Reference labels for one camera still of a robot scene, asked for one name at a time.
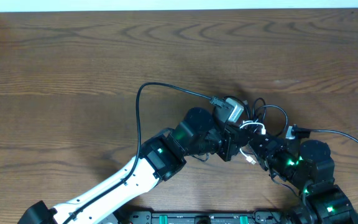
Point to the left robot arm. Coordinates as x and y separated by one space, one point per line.
158 159

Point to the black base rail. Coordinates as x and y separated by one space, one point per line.
148 217

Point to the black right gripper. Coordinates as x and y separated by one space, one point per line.
265 152

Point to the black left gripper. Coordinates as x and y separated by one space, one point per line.
229 144

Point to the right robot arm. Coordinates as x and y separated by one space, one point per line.
308 166

